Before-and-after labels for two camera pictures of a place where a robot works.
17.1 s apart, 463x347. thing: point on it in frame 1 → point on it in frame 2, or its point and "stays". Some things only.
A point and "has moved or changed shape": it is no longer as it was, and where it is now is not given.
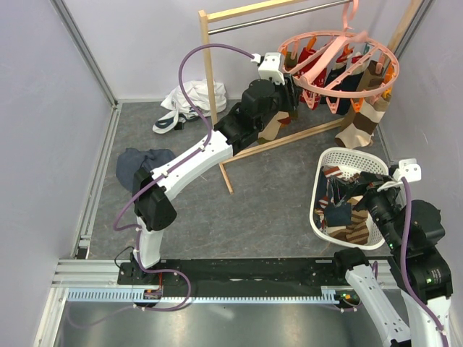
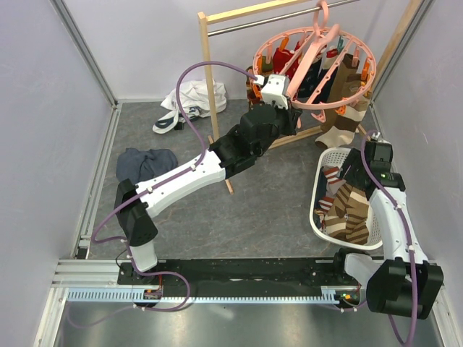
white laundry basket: x=352 y=160 stays
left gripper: x=291 y=92 → x=291 y=116
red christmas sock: x=303 y=53 → x=281 y=58
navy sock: x=350 y=84 → x=315 y=81
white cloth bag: x=197 y=95 stays
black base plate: x=306 y=275 stays
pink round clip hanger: x=333 y=64 has moved or changed shape
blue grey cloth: x=132 y=159 stays
